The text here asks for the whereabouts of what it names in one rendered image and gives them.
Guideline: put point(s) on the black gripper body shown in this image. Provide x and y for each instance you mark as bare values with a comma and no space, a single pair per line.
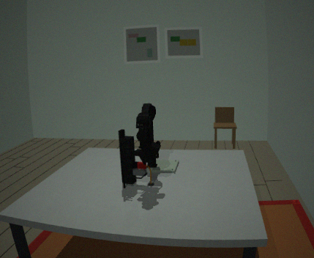
143,146

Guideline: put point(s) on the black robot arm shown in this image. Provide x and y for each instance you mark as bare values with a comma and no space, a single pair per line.
145,121

